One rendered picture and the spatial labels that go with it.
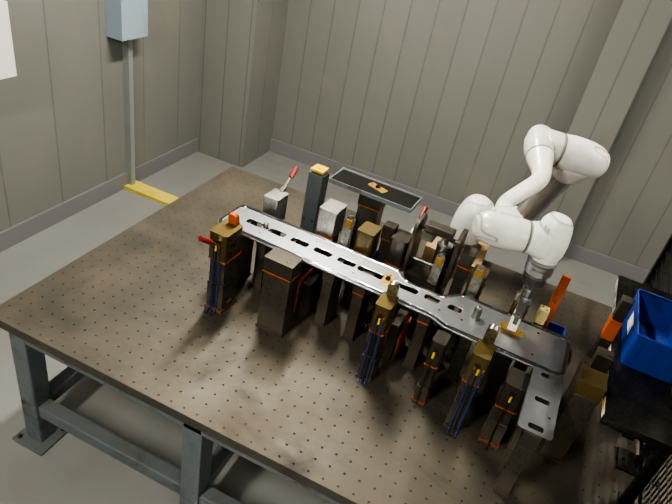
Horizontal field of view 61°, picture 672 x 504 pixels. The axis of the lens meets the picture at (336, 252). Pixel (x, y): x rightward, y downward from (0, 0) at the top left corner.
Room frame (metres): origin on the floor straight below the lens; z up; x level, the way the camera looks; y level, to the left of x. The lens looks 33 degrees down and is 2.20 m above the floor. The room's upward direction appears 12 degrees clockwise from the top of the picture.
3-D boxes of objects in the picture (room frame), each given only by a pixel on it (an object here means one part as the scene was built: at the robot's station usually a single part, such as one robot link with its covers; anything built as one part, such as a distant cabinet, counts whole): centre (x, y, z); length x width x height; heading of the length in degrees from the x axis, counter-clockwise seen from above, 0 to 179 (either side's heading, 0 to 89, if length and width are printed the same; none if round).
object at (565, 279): (1.69, -0.79, 0.95); 0.03 x 0.01 x 0.50; 70
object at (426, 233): (1.90, -0.37, 0.95); 0.18 x 0.13 x 0.49; 70
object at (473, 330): (1.74, -0.19, 1.00); 1.38 x 0.22 x 0.02; 70
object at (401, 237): (1.95, -0.25, 0.89); 0.12 x 0.07 x 0.38; 160
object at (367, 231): (1.96, -0.12, 0.89); 0.12 x 0.08 x 0.38; 160
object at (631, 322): (1.61, -1.12, 1.10); 0.30 x 0.17 x 0.13; 161
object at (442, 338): (1.47, -0.40, 0.84); 0.10 x 0.05 x 0.29; 160
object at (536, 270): (1.58, -0.65, 1.28); 0.09 x 0.09 x 0.06
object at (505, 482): (1.17, -0.66, 0.84); 0.05 x 0.05 x 0.29; 70
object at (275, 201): (2.11, 0.29, 0.88); 0.12 x 0.07 x 0.36; 160
